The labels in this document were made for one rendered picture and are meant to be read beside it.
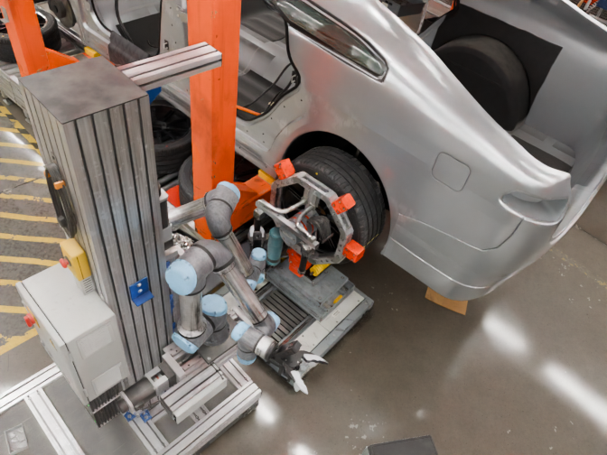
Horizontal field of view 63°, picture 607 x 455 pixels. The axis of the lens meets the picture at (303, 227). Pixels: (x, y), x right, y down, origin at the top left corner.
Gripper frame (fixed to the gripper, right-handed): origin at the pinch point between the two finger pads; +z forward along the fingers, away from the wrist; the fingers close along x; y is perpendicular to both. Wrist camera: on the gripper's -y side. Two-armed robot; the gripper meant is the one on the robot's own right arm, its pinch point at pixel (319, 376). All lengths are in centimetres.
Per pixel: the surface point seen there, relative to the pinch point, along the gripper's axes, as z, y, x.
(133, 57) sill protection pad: -237, 11, -154
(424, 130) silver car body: -16, -50, -106
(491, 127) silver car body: 9, -62, -109
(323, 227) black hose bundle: -41, 10, -85
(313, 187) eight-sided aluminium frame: -57, -1, -96
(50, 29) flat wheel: -379, 48, -196
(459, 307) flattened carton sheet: 42, 98, -185
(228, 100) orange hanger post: -103, -36, -79
